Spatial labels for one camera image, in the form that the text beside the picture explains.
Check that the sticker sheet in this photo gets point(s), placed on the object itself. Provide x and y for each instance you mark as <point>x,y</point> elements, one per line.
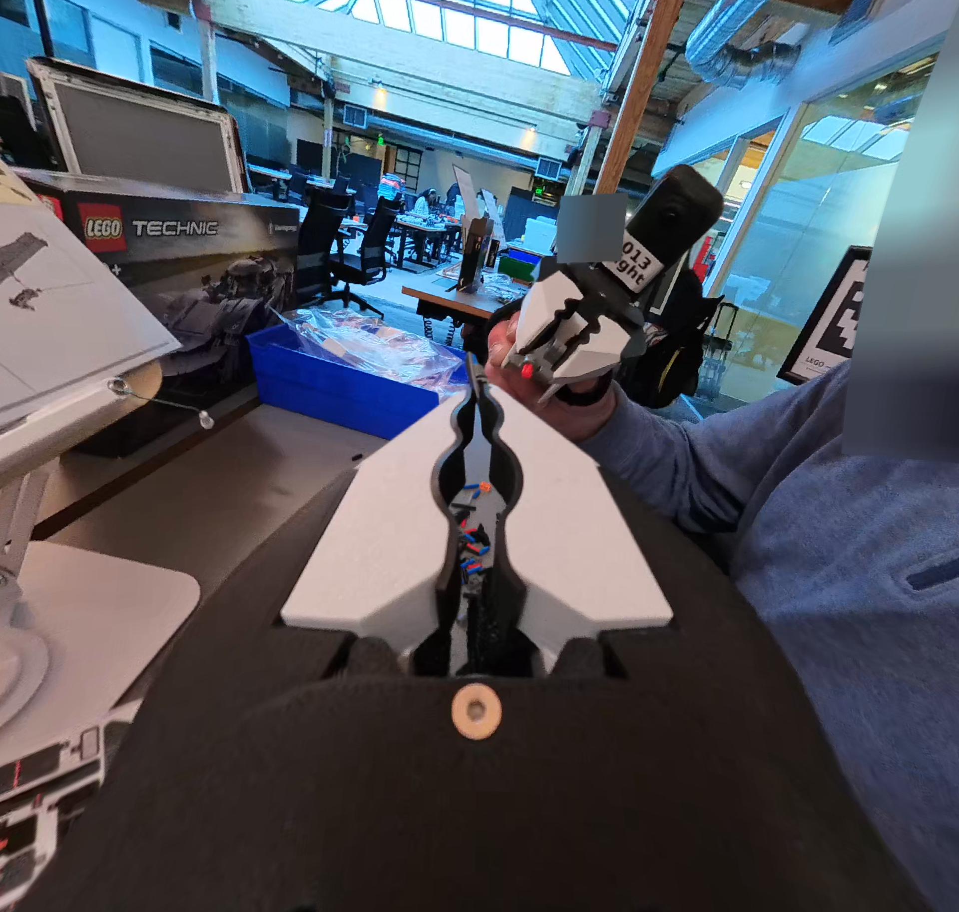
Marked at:
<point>45,799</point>

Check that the person's blue-grey sweater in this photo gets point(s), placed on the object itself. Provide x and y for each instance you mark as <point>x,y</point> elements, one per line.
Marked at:
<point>862,627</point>

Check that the black lego set box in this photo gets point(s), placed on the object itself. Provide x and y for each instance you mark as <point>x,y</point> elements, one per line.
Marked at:
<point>218,305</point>

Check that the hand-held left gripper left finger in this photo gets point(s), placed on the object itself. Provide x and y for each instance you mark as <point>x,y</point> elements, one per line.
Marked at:
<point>368,545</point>

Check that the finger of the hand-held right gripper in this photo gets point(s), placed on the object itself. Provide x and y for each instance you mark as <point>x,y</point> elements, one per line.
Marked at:
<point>600,350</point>
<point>547,308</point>

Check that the white booklet stand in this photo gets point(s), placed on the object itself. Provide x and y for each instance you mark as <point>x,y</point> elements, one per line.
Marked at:
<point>98,604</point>

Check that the clear plastic bags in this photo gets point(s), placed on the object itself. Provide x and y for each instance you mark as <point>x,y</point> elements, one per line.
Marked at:
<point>375,342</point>

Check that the wooden top desk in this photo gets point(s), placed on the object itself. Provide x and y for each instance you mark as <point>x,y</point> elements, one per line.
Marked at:
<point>458,300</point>

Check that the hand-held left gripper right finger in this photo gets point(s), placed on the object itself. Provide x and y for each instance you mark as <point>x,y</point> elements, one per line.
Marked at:
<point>592,545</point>

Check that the small green bin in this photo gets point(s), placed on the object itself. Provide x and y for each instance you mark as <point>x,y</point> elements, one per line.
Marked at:
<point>525,258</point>

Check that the person's right hand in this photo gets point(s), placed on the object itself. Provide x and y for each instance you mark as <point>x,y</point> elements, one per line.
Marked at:
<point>570,420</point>

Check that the cardboard display stand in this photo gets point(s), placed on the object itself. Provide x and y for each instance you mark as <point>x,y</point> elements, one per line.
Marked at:
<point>476,252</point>

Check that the framed black-white marker sign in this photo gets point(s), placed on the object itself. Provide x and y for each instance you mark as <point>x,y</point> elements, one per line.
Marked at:
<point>825,312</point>

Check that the wooden post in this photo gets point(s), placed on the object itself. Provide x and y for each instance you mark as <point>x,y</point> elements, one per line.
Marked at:
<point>645,80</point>

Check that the black backpack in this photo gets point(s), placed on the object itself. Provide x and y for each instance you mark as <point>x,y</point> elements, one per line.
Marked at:
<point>675,372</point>

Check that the pile of small lego pieces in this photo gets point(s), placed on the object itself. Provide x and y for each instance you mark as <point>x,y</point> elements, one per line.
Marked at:
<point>483,535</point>

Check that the person's right forearm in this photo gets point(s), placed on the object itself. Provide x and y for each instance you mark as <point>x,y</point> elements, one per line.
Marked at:
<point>675,462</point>

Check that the silver ventilation duct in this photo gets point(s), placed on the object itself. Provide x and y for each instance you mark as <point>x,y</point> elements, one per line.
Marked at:
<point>750,20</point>

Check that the black office chair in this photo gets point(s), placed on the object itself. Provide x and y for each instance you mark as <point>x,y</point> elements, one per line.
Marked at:
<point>323,230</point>
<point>371,241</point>

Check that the framed grey board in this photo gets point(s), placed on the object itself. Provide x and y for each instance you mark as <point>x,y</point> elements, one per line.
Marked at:
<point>143,140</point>

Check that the blue plastic bin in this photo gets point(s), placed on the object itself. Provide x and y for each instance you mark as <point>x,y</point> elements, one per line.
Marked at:
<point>338,395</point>

